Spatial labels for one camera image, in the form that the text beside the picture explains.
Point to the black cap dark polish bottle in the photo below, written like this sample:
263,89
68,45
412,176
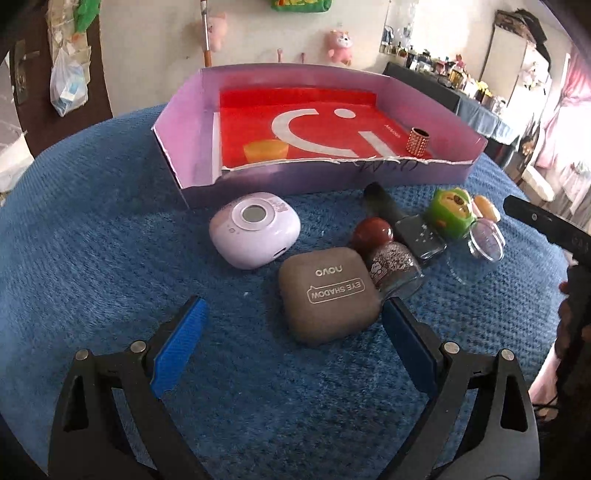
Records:
415,233

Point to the red cap glitter polish bottle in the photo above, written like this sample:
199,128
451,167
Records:
371,233

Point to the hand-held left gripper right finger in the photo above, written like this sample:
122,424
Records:
406,334

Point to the white bedding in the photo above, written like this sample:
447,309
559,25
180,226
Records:
14,161

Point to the person's right hand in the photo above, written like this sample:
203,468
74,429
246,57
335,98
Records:
570,341

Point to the hanging plastic bag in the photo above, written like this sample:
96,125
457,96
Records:
69,87

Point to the brown wooden door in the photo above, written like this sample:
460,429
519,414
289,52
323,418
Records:
102,69

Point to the black cabinet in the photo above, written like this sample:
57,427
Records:
415,83

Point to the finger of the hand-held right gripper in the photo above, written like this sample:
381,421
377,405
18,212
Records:
545,224

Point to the wall mirror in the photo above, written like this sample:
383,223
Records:
397,27

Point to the white orange mop stick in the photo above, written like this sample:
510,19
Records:
205,37

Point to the light blue tablecloth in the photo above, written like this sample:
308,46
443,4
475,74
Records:
485,120

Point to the blue textured blanket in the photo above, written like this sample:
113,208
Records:
115,230

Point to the pink curtain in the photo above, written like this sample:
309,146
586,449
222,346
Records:
572,106

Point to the brown eye shadow case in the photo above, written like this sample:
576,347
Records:
332,318

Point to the green cloth bag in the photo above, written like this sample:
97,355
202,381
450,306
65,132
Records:
300,4

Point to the clear hanging pocket organizer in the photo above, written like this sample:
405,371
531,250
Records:
69,27

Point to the cluttered dark side table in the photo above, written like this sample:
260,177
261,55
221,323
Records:
452,69

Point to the pink plush bear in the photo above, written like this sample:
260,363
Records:
340,46

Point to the pink cardboard box red bottom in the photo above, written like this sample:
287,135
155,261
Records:
198,115

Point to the clear round plastic container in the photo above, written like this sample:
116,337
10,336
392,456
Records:
487,240

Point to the lilac rounded compact device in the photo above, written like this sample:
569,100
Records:
240,249

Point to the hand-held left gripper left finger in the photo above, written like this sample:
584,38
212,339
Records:
182,344

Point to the white wardrobe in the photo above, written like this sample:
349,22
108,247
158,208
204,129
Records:
508,60

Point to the white cushioned stool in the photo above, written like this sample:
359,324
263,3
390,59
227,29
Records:
538,180

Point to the green cartoon toy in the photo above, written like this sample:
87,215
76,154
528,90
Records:
450,217

